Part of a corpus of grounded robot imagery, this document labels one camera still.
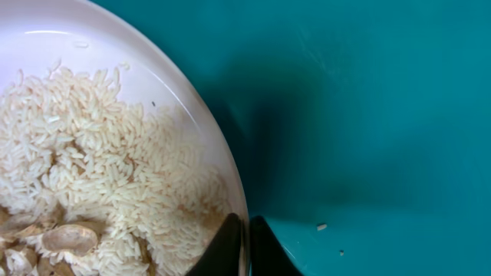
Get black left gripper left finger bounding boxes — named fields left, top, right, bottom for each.
left=186, top=213, right=242, bottom=276

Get teal plastic tray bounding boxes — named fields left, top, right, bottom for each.
left=103, top=0, right=490, bottom=275

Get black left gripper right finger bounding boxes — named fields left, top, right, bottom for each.
left=249, top=216, right=302, bottom=276

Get white plate with food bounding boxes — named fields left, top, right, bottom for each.
left=1, top=1, right=249, bottom=275

